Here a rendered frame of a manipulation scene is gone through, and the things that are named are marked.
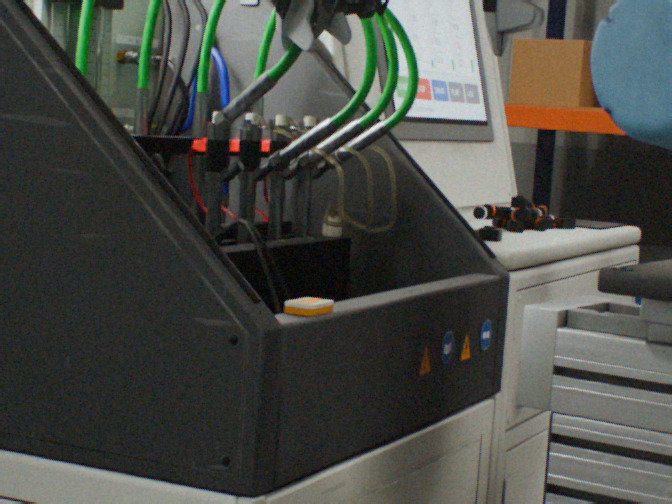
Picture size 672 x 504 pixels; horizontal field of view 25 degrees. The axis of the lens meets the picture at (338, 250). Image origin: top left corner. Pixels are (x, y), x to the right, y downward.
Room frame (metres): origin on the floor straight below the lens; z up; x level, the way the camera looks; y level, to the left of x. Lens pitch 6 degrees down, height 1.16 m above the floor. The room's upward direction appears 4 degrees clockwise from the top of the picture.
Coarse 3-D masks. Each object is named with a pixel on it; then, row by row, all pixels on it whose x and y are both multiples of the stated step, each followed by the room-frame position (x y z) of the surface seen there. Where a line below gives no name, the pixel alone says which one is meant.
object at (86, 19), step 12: (84, 0) 1.86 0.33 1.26; (84, 12) 1.86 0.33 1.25; (84, 24) 1.87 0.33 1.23; (312, 24) 1.63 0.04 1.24; (84, 36) 1.87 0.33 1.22; (84, 48) 1.87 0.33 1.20; (300, 48) 1.63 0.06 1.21; (84, 60) 1.87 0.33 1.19; (288, 60) 1.64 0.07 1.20; (84, 72) 1.87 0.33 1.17; (276, 72) 1.65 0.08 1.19
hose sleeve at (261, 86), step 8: (256, 80) 1.67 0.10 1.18; (264, 80) 1.66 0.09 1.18; (272, 80) 1.66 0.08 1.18; (248, 88) 1.67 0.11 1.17; (256, 88) 1.66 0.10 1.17; (264, 88) 1.66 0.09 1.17; (272, 88) 1.67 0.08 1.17; (240, 96) 1.68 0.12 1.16; (248, 96) 1.67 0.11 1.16; (256, 96) 1.67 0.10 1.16; (232, 104) 1.69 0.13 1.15; (240, 104) 1.68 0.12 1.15; (248, 104) 1.68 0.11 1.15; (224, 112) 1.70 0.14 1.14; (232, 112) 1.69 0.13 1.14; (240, 112) 1.69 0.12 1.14; (232, 120) 1.70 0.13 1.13
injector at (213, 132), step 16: (208, 128) 1.78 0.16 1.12; (208, 144) 1.78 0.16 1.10; (224, 144) 1.78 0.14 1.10; (208, 160) 1.78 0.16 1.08; (224, 160) 1.78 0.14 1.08; (208, 176) 1.78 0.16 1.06; (224, 176) 1.78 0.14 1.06; (208, 192) 1.78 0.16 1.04; (208, 208) 1.79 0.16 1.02; (208, 224) 1.78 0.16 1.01
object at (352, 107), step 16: (160, 0) 1.92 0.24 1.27; (144, 32) 1.92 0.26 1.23; (368, 32) 1.79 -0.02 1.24; (144, 48) 1.92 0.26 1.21; (368, 48) 1.79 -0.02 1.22; (144, 64) 1.92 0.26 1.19; (368, 64) 1.79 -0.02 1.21; (144, 80) 1.92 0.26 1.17; (368, 80) 1.79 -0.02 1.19; (144, 96) 1.92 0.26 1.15; (144, 112) 1.92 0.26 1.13; (352, 112) 1.80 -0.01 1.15; (144, 128) 1.92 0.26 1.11; (320, 128) 1.82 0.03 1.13; (336, 128) 1.81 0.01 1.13; (288, 144) 1.84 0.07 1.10; (304, 144) 1.82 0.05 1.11; (272, 160) 1.84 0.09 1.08; (288, 160) 1.84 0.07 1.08
